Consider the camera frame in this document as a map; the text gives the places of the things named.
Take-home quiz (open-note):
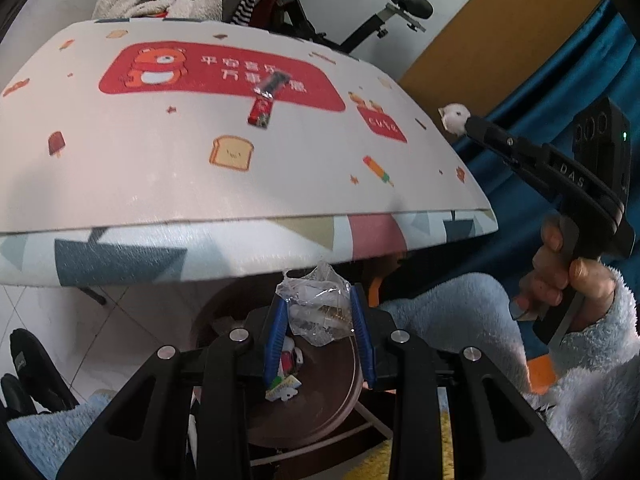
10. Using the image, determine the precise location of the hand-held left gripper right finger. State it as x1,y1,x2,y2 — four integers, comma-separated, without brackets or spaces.
349,282,583,480

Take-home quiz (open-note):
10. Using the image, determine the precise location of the person's right hand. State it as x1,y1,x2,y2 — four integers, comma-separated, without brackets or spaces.
510,220,617,333

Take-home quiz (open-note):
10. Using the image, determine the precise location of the blue curtain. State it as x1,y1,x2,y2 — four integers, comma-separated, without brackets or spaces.
450,0,640,266

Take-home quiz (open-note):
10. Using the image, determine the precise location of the white pink tissue wad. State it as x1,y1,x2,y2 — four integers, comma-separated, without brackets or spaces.
438,102,472,137

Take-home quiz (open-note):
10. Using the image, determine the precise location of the orange wooden door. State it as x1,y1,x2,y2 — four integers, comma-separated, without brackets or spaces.
400,0,608,111

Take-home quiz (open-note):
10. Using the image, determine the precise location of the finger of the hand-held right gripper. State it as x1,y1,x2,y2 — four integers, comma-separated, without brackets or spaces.
465,115,551,177

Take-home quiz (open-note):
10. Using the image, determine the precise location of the light blue fleece robe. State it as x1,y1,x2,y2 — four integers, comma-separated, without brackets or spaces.
0,272,551,480

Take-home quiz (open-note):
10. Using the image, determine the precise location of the black exercise bike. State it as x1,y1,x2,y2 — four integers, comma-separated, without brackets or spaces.
277,0,433,53

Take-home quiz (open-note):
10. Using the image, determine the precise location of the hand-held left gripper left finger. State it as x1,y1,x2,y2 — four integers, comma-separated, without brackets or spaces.
55,297,290,480

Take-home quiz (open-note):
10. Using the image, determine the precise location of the clear wrapper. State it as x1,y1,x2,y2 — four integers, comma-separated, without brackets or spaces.
276,261,352,347

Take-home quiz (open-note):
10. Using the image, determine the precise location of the red packet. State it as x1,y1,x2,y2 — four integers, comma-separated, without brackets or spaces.
247,95,277,129

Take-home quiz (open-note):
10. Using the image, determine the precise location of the pink correction tape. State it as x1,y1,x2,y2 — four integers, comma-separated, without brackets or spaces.
279,347,307,377

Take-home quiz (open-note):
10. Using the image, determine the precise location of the brown bin with pink rim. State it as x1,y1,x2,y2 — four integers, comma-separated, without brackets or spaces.
189,277,365,450

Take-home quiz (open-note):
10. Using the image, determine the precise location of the person's right forearm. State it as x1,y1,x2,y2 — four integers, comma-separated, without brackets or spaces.
520,265,640,480

